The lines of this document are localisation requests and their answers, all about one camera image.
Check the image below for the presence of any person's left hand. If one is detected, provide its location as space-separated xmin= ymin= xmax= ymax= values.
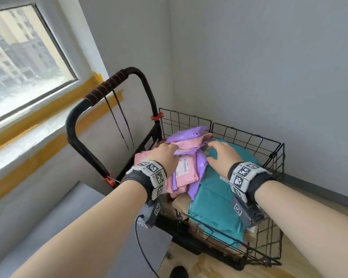
xmin=147 ymin=143 xmax=180 ymax=179

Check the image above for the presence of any person's right hand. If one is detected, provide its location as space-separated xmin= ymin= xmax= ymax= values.
xmin=206 ymin=141 xmax=244 ymax=180

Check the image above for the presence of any black wire cart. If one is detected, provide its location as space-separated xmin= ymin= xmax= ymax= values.
xmin=66 ymin=67 xmax=285 ymax=271

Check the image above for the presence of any person's right forearm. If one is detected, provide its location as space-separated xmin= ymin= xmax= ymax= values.
xmin=254 ymin=181 xmax=348 ymax=278

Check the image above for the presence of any person's left forearm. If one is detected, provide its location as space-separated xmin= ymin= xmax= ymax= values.
xmin=10 ymin=180 xmax=148 ymax=278

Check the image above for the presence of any left marker wristband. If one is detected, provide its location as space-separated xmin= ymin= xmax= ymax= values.
xmin=121 ymin=160 xmax=167 ymax=206

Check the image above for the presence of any dark grey baseboard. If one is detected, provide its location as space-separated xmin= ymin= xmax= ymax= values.
xmin=278 ymin=173 xmax=348 ymax=212

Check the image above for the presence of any white framed window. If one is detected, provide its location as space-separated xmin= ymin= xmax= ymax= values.
xmin=0 ymin=0 xmax=109 ymax=134

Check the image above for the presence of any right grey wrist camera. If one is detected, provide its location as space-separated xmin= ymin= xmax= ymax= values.
xmin=230 ymin=196 xmax=265 ymax=229

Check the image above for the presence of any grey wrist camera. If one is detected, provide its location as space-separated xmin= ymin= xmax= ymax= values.
xmin=230 ymin=196 xmax=265 ymax=229
xmin=136 ymin=197 xmax=163 ymax=229

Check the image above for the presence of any black elastic cord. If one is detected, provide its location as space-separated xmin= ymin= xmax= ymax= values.
xmin=104 ymin=89 xmax=135 ymax=151

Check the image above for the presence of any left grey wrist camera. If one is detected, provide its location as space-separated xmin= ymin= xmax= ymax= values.
xmin=136 ymin=197 xmax=163 ymax=229

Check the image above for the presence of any left black camera cable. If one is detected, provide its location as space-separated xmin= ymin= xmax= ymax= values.
xmin=135 ymin=215 xmax=160 ymax=278

